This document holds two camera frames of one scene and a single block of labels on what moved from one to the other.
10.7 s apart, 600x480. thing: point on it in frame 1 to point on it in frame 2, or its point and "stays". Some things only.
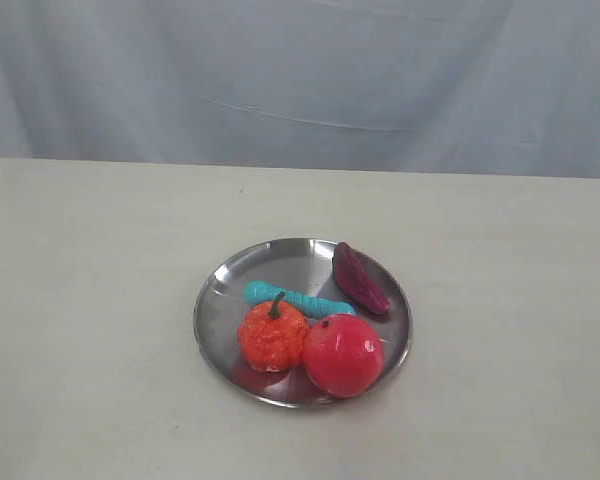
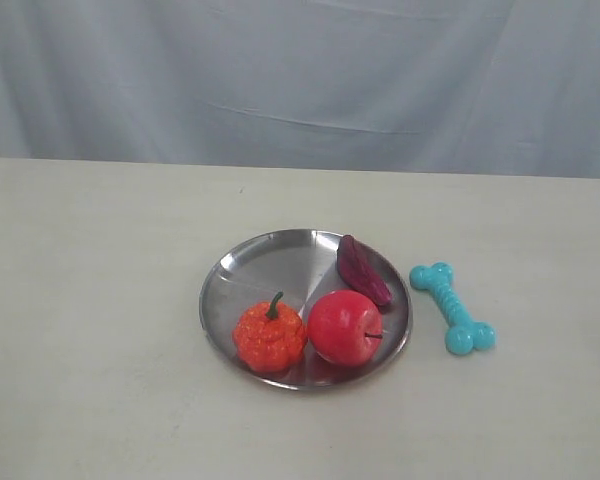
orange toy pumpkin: (272, 335) stays
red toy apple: (342, 355) to (345, 328)
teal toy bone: (264, 292) to (463, 333)
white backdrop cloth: (474, 87) stays
